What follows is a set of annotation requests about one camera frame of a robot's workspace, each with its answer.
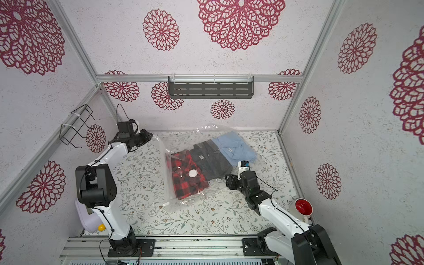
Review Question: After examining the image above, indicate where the dark grey shirt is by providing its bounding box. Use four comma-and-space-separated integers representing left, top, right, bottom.
189, 140, 233, 181

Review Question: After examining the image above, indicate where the light blue shirt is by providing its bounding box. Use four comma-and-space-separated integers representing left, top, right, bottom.
212, 131, 257, 167

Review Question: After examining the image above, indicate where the clear plastic vacuum bag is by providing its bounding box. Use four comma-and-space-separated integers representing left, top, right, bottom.
153, 124, 258, 209

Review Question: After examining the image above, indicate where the red black plaid shirt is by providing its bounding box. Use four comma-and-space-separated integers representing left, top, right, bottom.
171, 150, 209, 200

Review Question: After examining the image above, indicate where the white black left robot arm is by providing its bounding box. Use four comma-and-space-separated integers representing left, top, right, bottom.
75, 119, 153, 254

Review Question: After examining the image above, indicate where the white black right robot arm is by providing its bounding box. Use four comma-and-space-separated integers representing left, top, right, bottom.
225, 171, 341, 265

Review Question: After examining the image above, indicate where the red white mug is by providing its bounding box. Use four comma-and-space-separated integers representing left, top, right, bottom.
289, 198, 314, 223

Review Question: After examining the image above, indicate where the lilac toy toaster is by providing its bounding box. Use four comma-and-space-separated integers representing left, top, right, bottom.
75, 199, 106, 233

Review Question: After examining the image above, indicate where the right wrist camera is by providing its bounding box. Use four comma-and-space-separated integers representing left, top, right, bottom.
237, 160, 250, 180

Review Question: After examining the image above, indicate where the black wire wall rack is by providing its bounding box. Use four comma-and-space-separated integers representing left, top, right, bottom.
59, 104, 101, 149

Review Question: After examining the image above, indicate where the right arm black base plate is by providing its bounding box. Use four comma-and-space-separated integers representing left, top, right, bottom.
242, 227, 278, 256

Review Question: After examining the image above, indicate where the dark grey wall shelf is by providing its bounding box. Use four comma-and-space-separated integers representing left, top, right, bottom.
168, 75, 255, 99

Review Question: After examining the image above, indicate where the aluminium mounting rail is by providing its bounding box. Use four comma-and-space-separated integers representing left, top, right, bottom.
59, 235, 338, 261

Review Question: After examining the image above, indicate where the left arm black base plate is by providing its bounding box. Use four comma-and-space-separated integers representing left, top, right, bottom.
107, 238, 156, 257

